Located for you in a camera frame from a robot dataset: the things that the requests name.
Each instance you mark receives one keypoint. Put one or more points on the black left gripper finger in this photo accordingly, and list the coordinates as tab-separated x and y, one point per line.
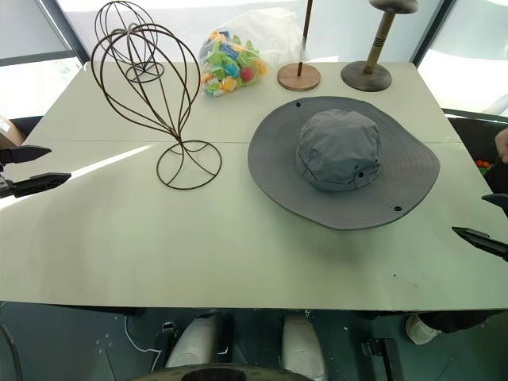
39	183
28	154

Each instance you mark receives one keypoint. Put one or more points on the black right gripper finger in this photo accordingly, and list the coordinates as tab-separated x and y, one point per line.
498	203
482	239

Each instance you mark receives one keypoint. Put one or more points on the grey wide-brim bucket hat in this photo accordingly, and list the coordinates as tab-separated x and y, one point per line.
337	151

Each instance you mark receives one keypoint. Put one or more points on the thin-rod stand with round wooden base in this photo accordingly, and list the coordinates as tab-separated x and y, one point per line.
298	77

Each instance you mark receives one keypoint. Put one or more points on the bystander's bare hand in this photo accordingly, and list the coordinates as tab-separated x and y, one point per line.
503	145

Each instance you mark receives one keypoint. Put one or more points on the brown cardboard box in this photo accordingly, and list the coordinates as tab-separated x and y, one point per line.
8	133

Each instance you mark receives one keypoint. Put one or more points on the white shoe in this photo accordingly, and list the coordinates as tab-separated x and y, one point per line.
420	330

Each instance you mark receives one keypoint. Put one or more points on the white robot right leg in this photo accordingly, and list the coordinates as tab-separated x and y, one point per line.
303	345

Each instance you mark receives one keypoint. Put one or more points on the white robot leg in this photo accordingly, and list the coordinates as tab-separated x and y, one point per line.
194	341
303	345

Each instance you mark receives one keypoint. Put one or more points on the clear bag of colourful blocks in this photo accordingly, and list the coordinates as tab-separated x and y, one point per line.
230	69

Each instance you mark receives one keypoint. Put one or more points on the white robot left leg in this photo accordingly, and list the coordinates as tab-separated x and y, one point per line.
194	341

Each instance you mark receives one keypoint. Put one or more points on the white translucent plastic bag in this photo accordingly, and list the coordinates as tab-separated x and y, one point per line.
278	35

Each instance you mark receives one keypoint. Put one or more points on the black table leg bracket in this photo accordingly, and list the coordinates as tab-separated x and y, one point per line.
383	357

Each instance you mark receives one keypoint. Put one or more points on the wooden hat stand, striped post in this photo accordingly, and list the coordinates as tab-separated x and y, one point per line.
366	76

